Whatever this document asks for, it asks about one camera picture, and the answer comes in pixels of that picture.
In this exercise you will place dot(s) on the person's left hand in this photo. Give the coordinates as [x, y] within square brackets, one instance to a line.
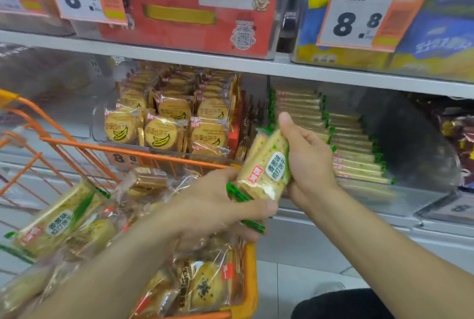
[207, 207]

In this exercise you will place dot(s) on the person's right hand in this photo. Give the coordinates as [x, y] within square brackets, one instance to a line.
[311, 167]

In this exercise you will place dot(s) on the green cracker packets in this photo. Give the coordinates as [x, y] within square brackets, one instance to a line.
[351, 155]

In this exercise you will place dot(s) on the scallion cracker packet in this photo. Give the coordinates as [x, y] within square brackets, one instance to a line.
[55, 218]
[266, 167]

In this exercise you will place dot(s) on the yellow pastry packets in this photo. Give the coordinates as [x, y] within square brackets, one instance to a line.
[207, 285]

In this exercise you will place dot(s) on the pile of pastry packets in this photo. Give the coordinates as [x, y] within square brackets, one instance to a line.
[103, 226]

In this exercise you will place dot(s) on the orange shopping cart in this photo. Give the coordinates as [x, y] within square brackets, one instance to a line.
[111, 150]

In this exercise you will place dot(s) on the white metal store shelf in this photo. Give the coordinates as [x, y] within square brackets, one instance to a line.
[185, 57]

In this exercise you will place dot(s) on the person's right forearm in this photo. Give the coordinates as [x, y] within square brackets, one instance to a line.
[370, 255]

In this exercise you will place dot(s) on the person's left forearm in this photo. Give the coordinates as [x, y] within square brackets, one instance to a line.
[103, 281]

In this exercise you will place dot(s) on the person's white right shoe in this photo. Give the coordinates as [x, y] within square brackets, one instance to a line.
[329, 288]

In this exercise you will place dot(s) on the person's right leg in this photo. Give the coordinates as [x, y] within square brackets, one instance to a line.
[340, 307]

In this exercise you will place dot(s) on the red carton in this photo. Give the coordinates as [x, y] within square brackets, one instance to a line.
[166, 37]

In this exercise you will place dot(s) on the row of dark red bags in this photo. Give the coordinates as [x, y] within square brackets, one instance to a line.
[459, 137]

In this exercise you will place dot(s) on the stack of blue yellow packets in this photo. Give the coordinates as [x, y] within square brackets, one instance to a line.
[437, 59]

